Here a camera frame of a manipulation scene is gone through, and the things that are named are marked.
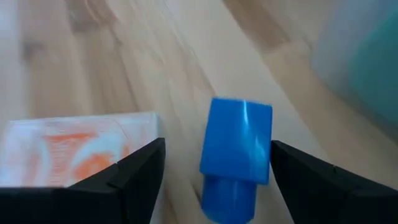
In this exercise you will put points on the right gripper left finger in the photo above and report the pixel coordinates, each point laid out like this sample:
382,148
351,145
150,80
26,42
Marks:
93,205

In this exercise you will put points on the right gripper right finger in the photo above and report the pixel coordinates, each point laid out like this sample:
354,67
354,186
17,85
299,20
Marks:
342,202

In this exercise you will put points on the blue toy brick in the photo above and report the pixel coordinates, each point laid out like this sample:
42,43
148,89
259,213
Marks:
236,140

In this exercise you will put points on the card deck with red end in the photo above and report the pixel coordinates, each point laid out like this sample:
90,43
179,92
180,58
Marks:
62,149

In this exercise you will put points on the clear plastic bin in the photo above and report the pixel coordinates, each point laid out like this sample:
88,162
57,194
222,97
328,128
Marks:
329,46

